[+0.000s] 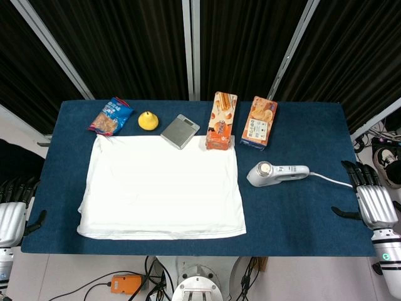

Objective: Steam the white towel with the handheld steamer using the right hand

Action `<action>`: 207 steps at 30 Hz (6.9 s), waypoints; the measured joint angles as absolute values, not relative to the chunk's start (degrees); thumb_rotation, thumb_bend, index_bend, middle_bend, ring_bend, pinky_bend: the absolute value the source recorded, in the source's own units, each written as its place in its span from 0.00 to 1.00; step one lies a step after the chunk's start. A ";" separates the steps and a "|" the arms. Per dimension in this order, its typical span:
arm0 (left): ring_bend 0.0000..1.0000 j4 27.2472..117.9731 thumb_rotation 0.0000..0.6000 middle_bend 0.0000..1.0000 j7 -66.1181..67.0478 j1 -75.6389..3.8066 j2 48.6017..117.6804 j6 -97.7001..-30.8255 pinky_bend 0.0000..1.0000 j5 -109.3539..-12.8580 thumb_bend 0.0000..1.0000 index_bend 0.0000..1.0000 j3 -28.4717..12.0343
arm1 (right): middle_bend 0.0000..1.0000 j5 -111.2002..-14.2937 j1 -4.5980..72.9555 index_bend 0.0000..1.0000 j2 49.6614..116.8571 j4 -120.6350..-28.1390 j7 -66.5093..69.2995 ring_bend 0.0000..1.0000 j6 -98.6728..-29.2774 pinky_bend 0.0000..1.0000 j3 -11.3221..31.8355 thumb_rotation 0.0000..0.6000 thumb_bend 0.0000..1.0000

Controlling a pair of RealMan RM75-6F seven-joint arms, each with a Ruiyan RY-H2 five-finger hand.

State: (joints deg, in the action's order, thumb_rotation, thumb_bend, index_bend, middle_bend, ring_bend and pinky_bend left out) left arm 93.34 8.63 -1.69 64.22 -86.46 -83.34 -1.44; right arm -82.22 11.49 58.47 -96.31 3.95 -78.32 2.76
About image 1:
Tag white handheld scanner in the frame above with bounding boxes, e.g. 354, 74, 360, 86
246, 161, 310, 187

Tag silver kitchen scale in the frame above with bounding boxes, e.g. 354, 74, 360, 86
160, 114, 201, 151

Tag orange control box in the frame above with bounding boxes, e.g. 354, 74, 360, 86
110, 274, 143, 295

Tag dark blue table cloth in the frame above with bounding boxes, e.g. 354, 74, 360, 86
20, 100, 377, 257

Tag grey aluminium frame post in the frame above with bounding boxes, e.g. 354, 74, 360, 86
268, 0, 321, 100
9, 0, 95, 100
182, 0, 201, 101

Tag blue orange cookie box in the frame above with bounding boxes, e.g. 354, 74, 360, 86
239, 95, 278, 151

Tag thin white cable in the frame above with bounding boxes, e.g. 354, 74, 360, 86
308, 171, 355, 189

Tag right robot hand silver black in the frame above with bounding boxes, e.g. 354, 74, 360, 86
331, 160, 399, 231

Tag orange wafer roll box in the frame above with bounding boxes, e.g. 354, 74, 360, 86
205, 91, 238, 152

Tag grey aluminium frame rail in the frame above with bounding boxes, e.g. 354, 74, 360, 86
350, 97, 401, 142
0, 103, 53, 142

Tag black white sneaker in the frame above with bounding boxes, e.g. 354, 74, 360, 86
374, 147, 401, 189

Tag black floor cable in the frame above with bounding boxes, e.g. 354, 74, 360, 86
51, 271, 114, 301

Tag blue snack bag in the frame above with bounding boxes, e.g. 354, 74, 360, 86
87, 96, 135, 137

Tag yellow lemon toy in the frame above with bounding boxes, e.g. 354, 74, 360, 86
138, 110, 159, 131

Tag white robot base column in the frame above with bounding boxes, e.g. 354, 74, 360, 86
155, 256, 242, 301

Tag black cable bundle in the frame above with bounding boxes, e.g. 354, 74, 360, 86
143, 256, 175, 301
239, 256, 263, 301

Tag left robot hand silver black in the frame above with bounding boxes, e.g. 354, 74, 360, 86
0, 176, 48, 248

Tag tangled floor cables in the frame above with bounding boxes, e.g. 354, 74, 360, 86
353, 120, 401, 151

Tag black pleated curtain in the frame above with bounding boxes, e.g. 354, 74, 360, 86
28, 0, 190, 101
0, 0, 91, 135
199, 0, 310, 101
275, 0, 401, 134

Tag white cloth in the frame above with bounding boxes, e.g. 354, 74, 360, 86
76, 134, 247, 241

